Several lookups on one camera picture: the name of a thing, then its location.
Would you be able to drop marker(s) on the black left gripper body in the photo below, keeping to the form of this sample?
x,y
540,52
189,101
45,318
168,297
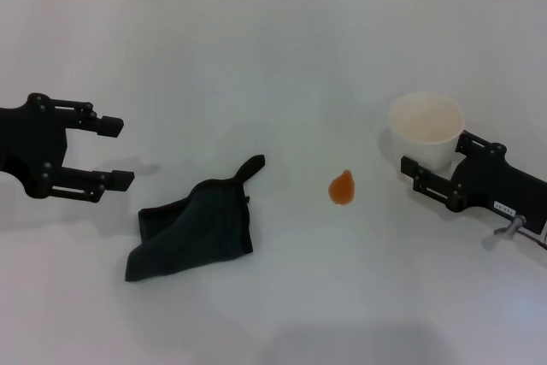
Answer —
x,y
25,143

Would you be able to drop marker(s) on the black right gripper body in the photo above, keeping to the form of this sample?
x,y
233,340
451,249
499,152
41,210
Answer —
x,y
500,185

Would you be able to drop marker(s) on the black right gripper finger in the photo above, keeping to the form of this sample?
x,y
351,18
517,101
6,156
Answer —
x,y
421,172
474,140

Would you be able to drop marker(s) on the dark blue rag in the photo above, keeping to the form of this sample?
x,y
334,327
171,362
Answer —
x,y
201,228

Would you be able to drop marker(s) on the orange liquid stain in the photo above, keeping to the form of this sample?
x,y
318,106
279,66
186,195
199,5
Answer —
x,y
342,190

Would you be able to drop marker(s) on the white paper cup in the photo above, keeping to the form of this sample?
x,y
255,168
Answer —
x,y
423,130

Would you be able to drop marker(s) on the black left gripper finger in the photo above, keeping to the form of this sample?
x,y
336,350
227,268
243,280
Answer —
x,y
119,180
109,126

